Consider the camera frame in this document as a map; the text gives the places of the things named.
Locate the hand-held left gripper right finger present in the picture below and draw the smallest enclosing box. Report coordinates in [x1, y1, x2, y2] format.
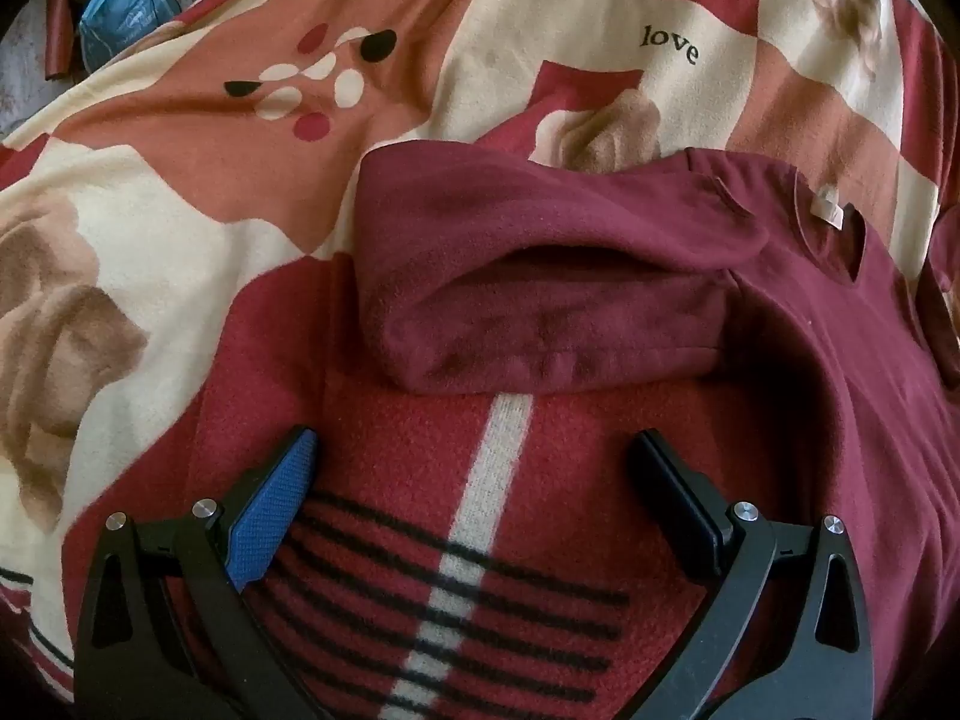
[626, 429, 878, 720]

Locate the blue plastic bag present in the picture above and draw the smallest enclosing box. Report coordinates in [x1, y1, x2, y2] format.
[79, 0, 185, 76]

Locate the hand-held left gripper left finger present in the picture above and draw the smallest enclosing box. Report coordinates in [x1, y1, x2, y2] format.
[75, 426, 323, 720]

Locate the printed blanket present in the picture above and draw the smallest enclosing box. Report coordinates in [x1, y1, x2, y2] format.
[0, 0, 960, 720]

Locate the maroon shirt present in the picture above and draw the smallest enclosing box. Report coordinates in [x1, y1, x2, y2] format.
[352, 142, 960, 720]

